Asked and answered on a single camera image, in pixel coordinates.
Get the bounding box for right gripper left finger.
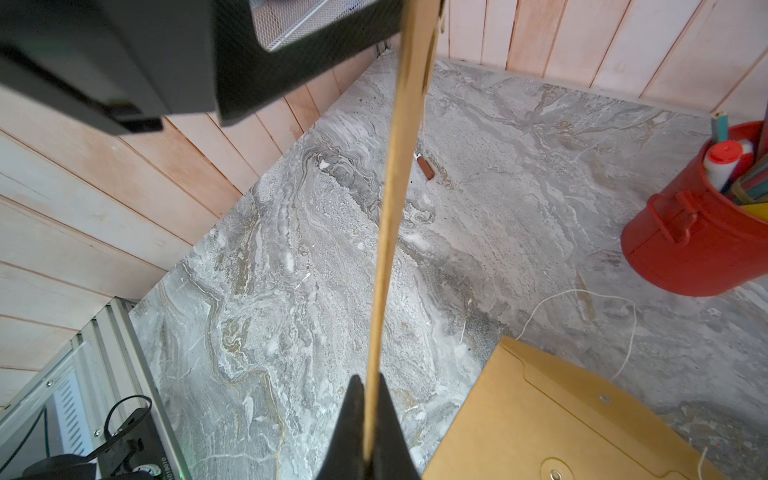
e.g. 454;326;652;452
316;375;366;480

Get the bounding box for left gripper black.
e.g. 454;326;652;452
1;1;405;135

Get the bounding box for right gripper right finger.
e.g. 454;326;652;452
374;374;420;480

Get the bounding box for brown file bag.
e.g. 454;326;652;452
423;336;724;479
362;0;444;465

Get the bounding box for marker pen on table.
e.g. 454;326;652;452
416;155;435;181

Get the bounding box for red pen holder cup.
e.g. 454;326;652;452
621;141;767;297

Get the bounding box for white wire shelf rack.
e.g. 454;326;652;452
250;0;336;51

